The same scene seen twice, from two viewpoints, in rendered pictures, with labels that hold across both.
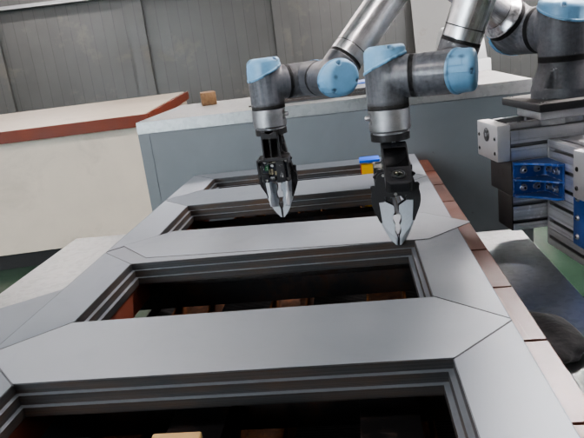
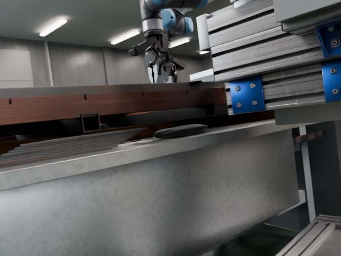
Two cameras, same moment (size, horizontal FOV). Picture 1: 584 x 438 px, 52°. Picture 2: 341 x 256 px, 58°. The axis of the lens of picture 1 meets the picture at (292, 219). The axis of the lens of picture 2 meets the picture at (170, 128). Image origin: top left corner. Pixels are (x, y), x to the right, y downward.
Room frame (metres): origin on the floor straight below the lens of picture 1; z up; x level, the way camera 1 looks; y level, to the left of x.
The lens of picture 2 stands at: (0.29, -1.04, 0.73)
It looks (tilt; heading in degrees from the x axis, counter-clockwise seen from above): 2 degrees down; 45
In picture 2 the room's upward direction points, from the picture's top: 7 degrees counter-clockwise
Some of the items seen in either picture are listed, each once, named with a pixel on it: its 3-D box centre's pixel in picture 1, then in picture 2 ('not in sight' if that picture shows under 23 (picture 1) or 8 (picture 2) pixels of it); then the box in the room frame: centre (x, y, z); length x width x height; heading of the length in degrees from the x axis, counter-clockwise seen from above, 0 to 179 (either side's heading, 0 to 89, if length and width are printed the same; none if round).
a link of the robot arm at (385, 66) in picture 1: (388, 76); (150, 6); (1.10, -0.20, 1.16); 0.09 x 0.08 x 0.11; 66
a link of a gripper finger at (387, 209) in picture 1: (388, 219); (157, 77); (1.10, -0.18, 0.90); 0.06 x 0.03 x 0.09; 173
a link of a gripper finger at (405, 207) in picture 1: (404, 218); (162, 76); (1.10, -0.21, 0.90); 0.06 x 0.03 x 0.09; 173
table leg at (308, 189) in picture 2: not in sight; (302, 179); (1.86, -0.38, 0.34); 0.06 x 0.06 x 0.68; 83
